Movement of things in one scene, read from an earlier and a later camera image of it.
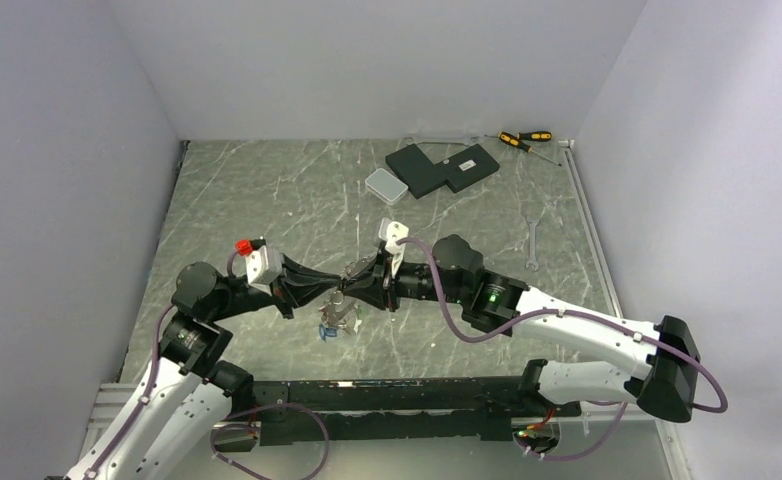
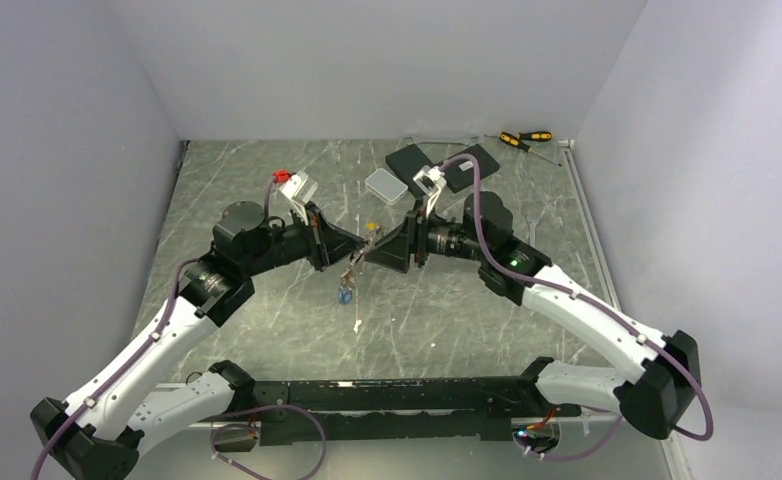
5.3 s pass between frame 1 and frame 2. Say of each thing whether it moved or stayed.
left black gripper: moved
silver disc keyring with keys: moved
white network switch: stayed
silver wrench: stayed
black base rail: stayed
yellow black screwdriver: stayed
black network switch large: stayed
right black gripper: moved
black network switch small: stayed
